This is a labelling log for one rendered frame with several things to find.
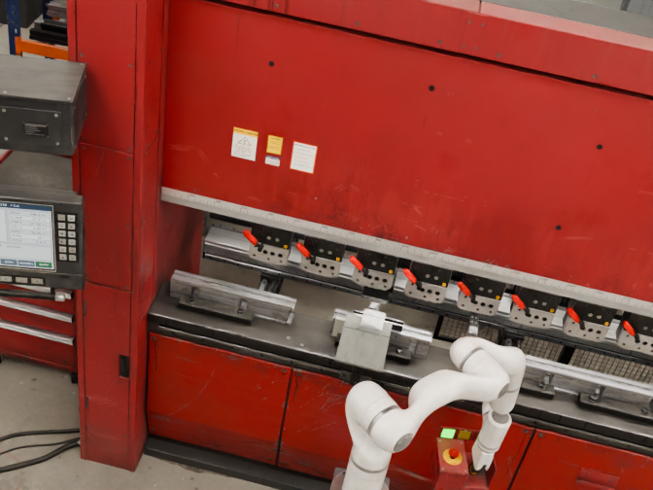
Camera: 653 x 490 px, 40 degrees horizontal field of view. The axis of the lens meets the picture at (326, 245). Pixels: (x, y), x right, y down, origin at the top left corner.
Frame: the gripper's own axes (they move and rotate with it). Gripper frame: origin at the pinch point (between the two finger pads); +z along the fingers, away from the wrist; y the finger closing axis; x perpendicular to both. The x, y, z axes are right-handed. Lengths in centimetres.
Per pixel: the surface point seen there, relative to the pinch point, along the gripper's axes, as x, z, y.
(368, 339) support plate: -44, -23, -37
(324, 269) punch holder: -64, -42, -52
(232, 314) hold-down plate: -96, -12, -52
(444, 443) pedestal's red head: -12.2, -3.1, -7.1
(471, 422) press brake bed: 2.0, 4.6, -24.0
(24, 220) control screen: -163, -76, -23
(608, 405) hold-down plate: 51, -14, -24
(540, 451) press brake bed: 30.8, 10.5, -17.8
